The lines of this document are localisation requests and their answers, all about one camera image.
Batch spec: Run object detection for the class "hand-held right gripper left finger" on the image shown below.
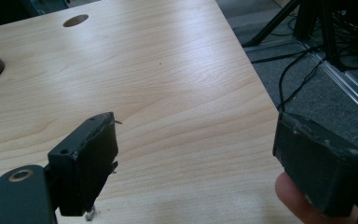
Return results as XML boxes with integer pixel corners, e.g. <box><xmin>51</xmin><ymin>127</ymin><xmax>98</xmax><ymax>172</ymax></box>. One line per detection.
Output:
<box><xmin>47</xmin><ymin>111</ymin><xmax>119</xmax><ymax>217</ymax></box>

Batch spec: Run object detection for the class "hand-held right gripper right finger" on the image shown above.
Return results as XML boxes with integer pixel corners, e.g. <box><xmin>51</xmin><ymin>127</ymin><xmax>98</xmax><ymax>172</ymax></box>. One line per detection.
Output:
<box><xmin>272</xmin><ymin>111</ymin><xmax>358</xmax><ymax>217</ymax></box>

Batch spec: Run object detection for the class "black metal stand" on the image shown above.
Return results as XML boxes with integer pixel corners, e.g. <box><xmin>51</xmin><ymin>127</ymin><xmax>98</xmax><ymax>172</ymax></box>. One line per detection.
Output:
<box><xmin>241</xmin><ymin>0</ymin><xmax>358</xmax><ymax>73</ymax></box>

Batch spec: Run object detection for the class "aluminium floor rail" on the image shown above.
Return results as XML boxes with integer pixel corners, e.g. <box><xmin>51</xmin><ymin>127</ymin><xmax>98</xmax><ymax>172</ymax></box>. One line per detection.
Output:
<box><xmin>297</xmin><ymin>39</ymin><xmax>358</xmax><ymax>124</ymax></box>

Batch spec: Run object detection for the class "black floor cable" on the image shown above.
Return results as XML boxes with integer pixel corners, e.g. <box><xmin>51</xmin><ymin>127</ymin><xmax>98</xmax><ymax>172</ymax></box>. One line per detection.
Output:
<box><xmin>277</xmin><ymin>45</ymin><xmax>326</xmax><ymax>114</ymax></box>

